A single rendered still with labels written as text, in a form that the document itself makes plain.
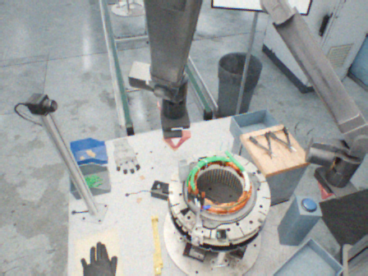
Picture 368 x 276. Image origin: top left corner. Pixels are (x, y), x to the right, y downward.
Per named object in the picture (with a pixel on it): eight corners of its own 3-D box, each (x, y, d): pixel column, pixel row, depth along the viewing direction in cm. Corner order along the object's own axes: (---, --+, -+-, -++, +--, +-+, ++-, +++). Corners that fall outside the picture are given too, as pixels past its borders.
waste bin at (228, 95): (209, 103, 284) (213, 55, 243) (241, 97, 291) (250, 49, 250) (221, 126, 259) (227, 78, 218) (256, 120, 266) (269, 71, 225)
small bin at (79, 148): (106, 144, 140) (103, 134, 135) (109, 164, 131) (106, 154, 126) (74, 151, 137) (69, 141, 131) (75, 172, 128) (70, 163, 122)
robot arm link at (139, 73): (167, 95, 49) (181, 52, 50) (111, 80, 51) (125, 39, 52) (177, 109, 61) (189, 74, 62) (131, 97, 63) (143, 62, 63)
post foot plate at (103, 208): (108, 204, 116) (108, 204, 115) (101, 224, 110) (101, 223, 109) (89, 201, 117) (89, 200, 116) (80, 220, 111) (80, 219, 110)
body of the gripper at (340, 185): (335, 200, 72) (346, 185, 67) (313, 172, 79) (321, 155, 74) (356, 195, 73) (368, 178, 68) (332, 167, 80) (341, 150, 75)
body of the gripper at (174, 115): (163, 132, 63) (163, 111, 57) (158, 102, 69) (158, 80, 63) (190, 130, 64) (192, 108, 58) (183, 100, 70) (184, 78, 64)
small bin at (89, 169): (109, 168, 129) (106, 159, 124) (112, 193, 120) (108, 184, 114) (74, 177, 126) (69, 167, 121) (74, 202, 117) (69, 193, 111)
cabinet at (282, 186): (232, 176, 126) (240, 139, 107) (266, 166, 130) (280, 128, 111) (250, 213, 113) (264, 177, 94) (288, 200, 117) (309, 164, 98)
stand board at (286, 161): (239, 138, 107) (240, 134, 105) (281, 128, 111) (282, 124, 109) (264, 178, 94) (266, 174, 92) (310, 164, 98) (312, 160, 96)
